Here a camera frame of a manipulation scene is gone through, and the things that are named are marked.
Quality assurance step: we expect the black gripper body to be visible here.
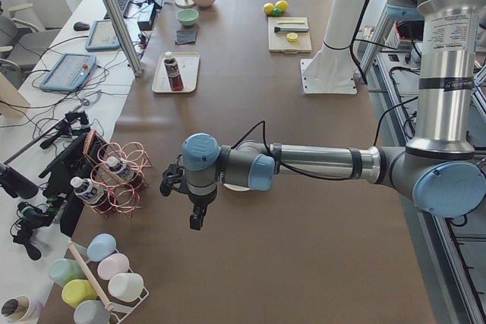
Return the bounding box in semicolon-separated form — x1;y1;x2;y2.
189;191;216;222

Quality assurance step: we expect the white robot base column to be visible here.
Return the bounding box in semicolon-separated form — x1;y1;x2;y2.
301;0;366;95

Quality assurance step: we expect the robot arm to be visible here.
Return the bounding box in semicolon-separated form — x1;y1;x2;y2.
176;0;485;230

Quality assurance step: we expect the tea bottle on tray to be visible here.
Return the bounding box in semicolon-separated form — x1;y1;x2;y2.
163;52;184;91

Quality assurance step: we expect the cream rabbit tray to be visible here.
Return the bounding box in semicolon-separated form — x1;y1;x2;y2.
151;52;200;93

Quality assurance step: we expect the white plate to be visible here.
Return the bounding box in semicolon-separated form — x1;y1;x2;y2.
223;184;250;192

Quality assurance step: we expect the tea bottle in rack upper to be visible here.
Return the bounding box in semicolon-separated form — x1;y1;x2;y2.
106;156;143;189

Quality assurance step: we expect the tea bottle in rack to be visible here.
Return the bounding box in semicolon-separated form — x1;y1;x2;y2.
106;156;143;189
70;177;113;214

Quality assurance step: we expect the white cup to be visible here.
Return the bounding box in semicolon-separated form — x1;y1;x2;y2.
108;272;144;302

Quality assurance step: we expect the blue cup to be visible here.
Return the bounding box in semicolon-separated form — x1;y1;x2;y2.
87;233;116;262

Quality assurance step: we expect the tea bottle in rack lower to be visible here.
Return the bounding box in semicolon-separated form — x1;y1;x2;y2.
70;177;113;214

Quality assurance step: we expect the white cup rack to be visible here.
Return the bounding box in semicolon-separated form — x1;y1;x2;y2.
67;241;150;323

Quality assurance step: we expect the grey cup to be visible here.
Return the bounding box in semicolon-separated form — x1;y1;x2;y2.
74;300;110;324

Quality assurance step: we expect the yellow cup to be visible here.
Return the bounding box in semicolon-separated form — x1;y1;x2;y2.
62;279;98;308

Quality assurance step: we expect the green cup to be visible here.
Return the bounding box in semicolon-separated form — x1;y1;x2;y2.
48;258;86;287

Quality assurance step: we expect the grey folded cloth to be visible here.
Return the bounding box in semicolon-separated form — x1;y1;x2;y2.
175;28;197;45

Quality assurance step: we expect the wooden cutting board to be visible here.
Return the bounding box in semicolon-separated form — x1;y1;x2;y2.
267;17;312;53

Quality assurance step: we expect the blue teach pendant near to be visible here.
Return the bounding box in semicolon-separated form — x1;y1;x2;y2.
39;53;96;92

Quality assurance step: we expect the blue teach pendant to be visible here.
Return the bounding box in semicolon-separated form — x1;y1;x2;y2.
39;53;96;92
85;20;120;52

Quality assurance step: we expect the mint green bowl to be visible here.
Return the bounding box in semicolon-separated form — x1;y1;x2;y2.
176;8;199;27

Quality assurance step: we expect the half lemon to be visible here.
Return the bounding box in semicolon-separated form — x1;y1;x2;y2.
286;33;298;42

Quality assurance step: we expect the steel muddler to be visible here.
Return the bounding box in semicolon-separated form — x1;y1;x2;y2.
273;26;309;33

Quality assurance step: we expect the blue teach pendant far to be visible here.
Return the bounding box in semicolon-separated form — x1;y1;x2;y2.
85;20;120;52

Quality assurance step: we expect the yellow plastic knife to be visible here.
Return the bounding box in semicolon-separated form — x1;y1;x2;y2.
277;20;305;24

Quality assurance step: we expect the paper cup with metal lining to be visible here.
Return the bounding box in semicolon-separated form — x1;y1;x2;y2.
1;295;43;323

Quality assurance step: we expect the green lime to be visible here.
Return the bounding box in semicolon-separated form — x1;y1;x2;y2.
270;8;282;17

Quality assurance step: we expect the yellow lemon far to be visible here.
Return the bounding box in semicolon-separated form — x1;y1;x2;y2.
263;3;275;15

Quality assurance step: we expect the yellow lemon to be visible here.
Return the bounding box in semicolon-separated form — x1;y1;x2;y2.
275;0;289;12
263;3;275;15

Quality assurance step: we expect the black computer mouse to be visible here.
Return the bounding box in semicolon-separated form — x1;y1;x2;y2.
73;21;90;32

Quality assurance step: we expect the yellow lemon near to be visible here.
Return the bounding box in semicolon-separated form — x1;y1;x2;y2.
275;0;289;12

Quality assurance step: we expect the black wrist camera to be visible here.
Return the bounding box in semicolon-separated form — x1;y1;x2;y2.
159;154;188;197

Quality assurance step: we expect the copper wire bottle rack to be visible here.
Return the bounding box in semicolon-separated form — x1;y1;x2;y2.
83;131;151;217

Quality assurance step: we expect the black camera tripod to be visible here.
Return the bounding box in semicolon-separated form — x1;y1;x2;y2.
0;110;96;261

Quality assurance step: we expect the aluminium frame post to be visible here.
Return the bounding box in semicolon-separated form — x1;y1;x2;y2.
103;0;143;77

